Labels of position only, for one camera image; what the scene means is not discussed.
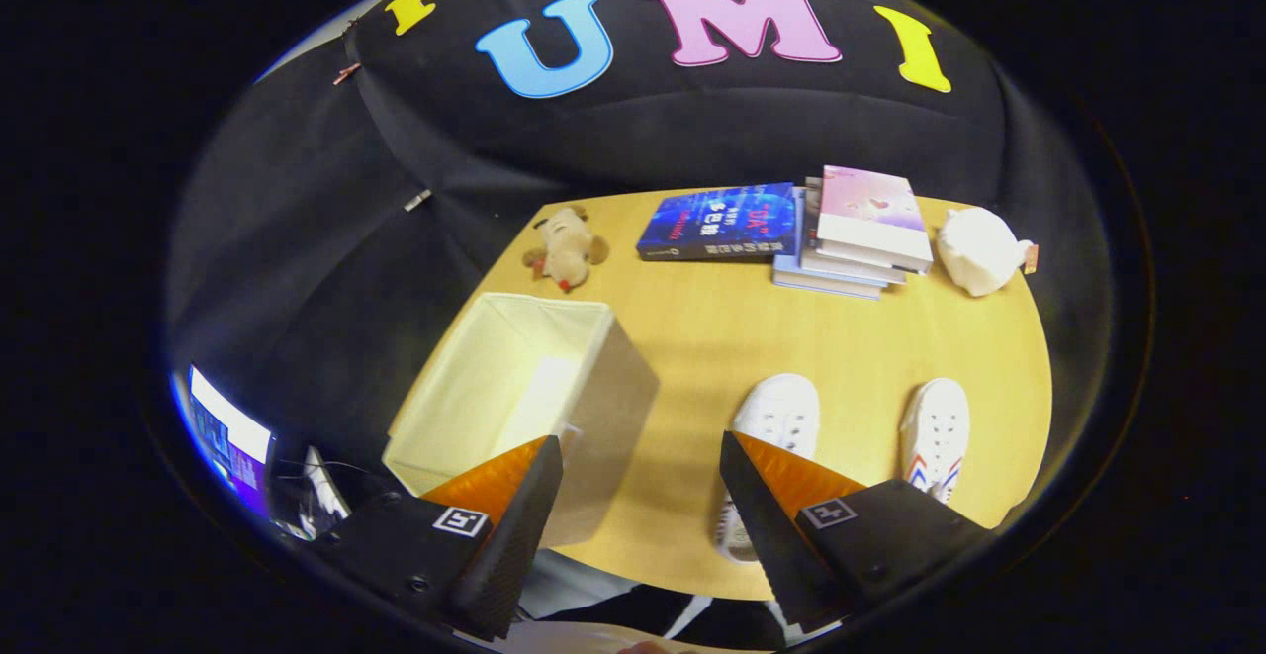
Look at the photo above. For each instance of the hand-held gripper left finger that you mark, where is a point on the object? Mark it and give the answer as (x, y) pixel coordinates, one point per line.
(514, 545)

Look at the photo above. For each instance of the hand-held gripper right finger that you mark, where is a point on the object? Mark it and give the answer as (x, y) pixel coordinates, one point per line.
(767, 535)

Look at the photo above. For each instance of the white shoe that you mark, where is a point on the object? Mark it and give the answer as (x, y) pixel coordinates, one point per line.
(935, 426)
(781, 412)

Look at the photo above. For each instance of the brown fabric storage box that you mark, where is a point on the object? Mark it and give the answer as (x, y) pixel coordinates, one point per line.
(613, 407)

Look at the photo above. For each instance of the light blue book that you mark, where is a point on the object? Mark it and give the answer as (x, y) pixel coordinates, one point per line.
(826, 285)

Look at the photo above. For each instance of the white book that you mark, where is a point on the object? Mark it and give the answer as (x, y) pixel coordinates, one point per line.
(851, 266)

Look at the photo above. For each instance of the brown plush toy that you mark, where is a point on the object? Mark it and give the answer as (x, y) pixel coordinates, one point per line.
(569, 248)

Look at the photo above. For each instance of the computer monitor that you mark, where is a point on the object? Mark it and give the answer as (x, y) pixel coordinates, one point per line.
(227, 436)

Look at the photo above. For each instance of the dark blue book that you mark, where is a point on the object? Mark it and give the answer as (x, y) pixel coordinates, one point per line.
(717, 224)

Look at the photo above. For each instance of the pink cover book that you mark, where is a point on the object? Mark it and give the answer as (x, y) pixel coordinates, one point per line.
(870, 209)

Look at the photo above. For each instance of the white plush toy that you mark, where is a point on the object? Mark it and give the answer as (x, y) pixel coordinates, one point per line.
(979, 253)

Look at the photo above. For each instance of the silver clip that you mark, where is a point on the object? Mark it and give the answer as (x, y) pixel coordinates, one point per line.
(417, 201)

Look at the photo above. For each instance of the black backdrop cloth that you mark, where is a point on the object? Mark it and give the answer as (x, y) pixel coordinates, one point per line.
(643, 130)

